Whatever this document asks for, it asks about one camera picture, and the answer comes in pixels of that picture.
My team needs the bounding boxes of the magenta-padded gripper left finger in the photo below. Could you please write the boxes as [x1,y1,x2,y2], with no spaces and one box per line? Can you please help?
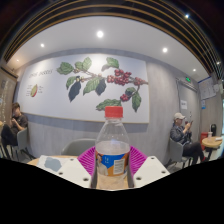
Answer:
[57,146,98,190]

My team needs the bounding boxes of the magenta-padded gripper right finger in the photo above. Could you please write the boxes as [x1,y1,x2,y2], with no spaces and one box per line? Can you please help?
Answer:
[126,145,171,189]

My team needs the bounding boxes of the clear red-capped drink bottle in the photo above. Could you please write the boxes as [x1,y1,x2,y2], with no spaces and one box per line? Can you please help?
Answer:
[94,105,132,191]

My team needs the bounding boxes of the white paper sheet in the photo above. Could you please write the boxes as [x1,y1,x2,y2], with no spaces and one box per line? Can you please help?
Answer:
[36,154,72,175]

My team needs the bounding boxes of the person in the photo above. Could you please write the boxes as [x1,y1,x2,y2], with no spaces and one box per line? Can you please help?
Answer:
[169,112,205,164]
[0,102,29,158]

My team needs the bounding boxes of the red bin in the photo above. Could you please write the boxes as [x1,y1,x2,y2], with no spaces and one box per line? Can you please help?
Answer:
[199,132,209,151]

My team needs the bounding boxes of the small round wooden table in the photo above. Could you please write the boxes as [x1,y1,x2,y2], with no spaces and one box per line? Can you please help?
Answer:
[201,135,224,161]

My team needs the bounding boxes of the round ceiling lights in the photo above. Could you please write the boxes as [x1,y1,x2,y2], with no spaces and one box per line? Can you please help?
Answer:
[14,13,221,66]

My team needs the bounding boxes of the coffee branch wall mural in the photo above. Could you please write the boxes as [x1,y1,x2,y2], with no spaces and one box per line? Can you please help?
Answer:
[16,53,150,124]

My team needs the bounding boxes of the wall notice board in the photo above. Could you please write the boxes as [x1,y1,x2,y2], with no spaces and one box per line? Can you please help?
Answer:
[198,77,218,101]

